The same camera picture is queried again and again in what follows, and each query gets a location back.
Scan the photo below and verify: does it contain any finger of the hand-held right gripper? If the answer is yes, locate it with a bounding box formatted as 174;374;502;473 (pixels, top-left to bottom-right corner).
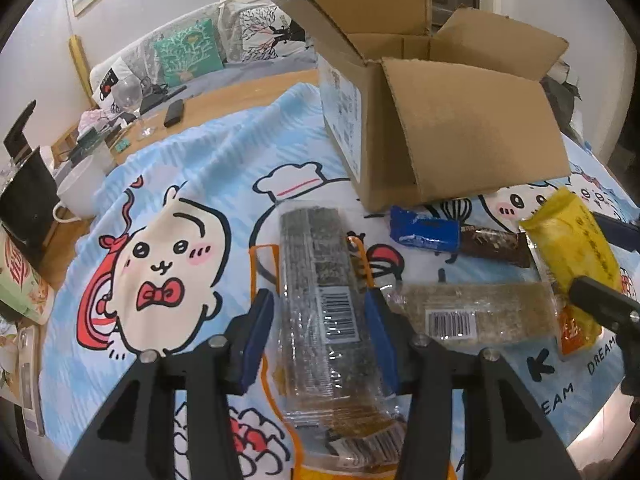
591;211;640;254
569;275;640;332

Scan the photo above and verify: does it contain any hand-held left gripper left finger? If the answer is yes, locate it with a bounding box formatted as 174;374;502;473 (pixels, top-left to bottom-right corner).
59;287;276;480

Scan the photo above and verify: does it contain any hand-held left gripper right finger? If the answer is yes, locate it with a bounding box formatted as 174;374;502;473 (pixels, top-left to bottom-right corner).
364;290;583;480

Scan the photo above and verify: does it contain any yellow orange snack packet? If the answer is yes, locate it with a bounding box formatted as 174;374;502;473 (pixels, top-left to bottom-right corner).
519;186;624;362

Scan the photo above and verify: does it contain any clear dark seaweed snack packet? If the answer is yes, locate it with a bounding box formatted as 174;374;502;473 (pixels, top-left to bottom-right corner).
272;204;408;471

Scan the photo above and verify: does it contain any clear pale snack packet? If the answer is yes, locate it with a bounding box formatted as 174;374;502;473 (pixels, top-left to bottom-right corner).
387;281;563;347

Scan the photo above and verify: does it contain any blue cookie packet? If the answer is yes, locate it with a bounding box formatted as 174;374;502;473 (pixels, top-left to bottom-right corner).
389;205;462;254

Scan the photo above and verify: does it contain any brown chocolate bar packet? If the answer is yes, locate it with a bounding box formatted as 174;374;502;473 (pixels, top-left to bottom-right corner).
459;226;534;269

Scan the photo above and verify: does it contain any brown cardboard box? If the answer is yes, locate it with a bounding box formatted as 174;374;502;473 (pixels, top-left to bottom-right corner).
261;0;571;213

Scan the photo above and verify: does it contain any black plastic bag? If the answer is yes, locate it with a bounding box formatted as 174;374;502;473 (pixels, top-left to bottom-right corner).
541;61;584;137

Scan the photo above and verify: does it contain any blue cartoon printed cloth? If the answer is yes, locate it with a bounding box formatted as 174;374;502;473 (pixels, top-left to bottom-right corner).
39;81;640;480

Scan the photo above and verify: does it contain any white mug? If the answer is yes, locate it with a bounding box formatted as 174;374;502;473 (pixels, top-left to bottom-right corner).
52;154;109;222

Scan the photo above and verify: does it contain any black remote control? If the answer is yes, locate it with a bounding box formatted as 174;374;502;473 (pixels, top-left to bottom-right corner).
163;98;185;129

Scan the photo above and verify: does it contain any white phone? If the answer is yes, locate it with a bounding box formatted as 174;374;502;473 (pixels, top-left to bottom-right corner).
16;326;47;437

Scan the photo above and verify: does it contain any green drink cup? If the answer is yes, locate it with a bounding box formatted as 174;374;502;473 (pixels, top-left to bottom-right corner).
0;236;56;325

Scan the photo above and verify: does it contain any black laptop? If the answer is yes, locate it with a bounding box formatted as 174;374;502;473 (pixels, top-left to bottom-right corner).
140;85;189;114

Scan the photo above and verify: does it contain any black metal bin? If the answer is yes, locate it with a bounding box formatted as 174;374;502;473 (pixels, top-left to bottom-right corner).
0;146;59;262

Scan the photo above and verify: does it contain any pink cloth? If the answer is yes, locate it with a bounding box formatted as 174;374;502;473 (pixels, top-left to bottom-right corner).
78;108;109;132

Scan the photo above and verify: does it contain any wine glass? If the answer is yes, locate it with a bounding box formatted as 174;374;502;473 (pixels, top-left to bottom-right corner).
114;75;159;140

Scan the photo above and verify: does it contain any white red print cushion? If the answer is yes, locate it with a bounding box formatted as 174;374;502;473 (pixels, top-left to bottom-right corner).
94;56;137;112

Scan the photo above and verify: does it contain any teal patterned cushion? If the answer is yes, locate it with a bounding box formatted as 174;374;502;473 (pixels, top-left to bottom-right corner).
152;18;225;87

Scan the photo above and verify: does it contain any white tree print cushion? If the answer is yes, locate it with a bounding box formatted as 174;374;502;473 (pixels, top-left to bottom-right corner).
234;3;307;62

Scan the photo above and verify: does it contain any grey wooden sofa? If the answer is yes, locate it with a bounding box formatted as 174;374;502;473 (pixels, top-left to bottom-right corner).
87;0;321;111

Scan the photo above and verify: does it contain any grey water pump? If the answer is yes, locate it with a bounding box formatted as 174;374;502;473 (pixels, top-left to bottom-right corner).
3;100;37;162

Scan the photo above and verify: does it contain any wooden plank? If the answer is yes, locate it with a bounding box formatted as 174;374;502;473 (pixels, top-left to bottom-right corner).
67;34;97;107

